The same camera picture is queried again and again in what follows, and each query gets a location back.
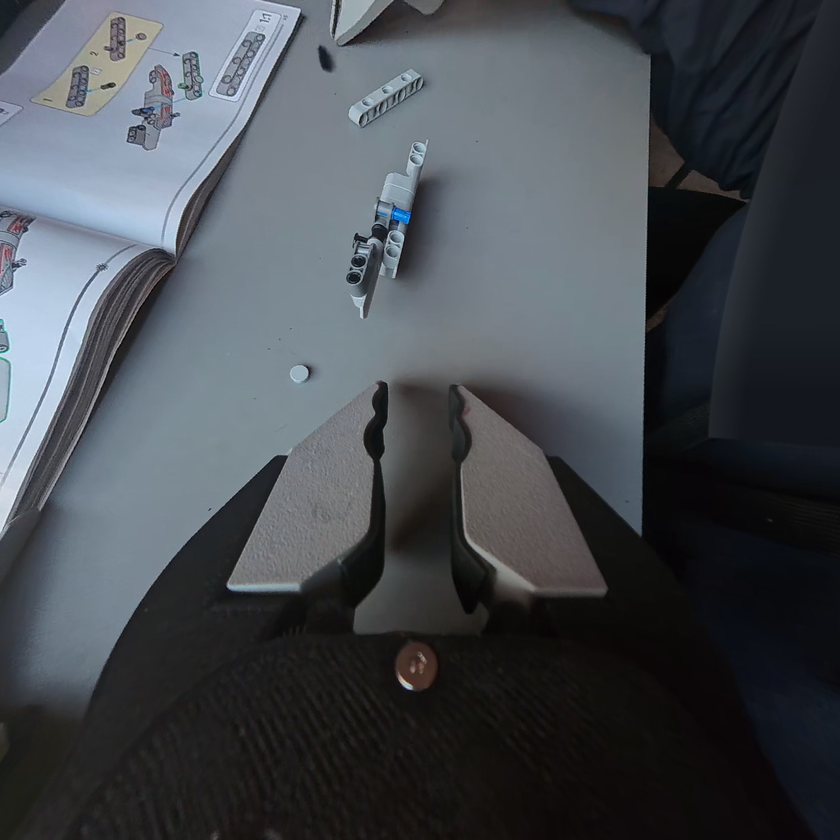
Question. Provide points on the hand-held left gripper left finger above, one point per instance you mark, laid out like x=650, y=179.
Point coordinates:
x=315, y=512

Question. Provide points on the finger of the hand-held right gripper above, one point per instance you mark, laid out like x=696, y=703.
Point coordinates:
x=430, y=5
x=358, y=19

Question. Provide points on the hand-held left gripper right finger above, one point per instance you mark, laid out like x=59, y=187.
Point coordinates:
x=525, y=512

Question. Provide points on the lego instruction booklet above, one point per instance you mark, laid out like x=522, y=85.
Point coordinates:
x=164, y=131

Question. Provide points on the person's right forearm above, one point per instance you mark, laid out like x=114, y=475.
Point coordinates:
x=709, y=79

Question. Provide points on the grey lego sub-assembly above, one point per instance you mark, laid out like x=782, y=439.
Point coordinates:
x=394, y=190

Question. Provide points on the round grey lego tile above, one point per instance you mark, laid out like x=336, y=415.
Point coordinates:
x=300, y=375

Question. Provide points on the light grey lego beam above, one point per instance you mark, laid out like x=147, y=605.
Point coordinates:
x=386, y=98

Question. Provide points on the black lego pin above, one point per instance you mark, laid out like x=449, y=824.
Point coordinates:
x=325, y=58

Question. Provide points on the black chair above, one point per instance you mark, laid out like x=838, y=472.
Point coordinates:
x=689, y=249

